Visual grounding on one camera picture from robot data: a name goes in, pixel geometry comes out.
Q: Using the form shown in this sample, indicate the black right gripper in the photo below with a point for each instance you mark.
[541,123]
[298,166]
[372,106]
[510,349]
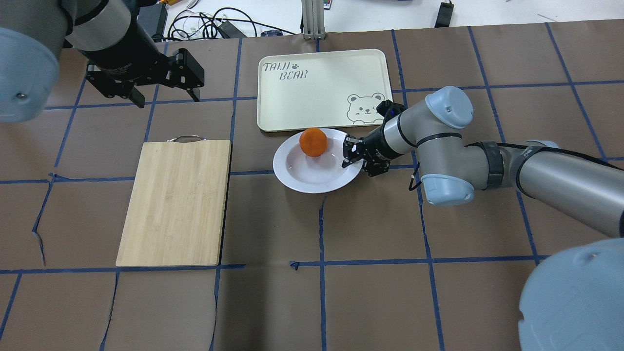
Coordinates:
[374,146]

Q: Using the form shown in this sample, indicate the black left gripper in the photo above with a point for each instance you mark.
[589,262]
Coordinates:
[127,57]

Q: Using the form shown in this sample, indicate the orange fruit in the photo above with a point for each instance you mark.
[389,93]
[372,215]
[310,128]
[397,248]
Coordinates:
[313,142]

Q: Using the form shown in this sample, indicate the white round plate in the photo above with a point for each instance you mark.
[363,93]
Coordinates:
[314,175]

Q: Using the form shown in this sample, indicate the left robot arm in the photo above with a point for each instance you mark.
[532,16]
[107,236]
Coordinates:
[33,34]

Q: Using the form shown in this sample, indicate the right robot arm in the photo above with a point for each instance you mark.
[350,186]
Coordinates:
[573,301]

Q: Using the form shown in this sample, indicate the cream bear tray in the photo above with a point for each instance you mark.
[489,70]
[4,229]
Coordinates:
[336,89]

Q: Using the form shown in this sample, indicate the black power adapter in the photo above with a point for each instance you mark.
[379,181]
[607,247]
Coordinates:
[153,20]

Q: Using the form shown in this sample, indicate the bamboo cutting board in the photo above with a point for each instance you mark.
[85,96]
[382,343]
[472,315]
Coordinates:
[176,212]

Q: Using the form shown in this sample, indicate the small black power brick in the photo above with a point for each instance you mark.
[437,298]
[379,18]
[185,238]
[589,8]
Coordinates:
[444,14]

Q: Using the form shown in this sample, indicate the aluminium frame post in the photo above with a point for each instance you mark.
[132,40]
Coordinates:
[313,19]

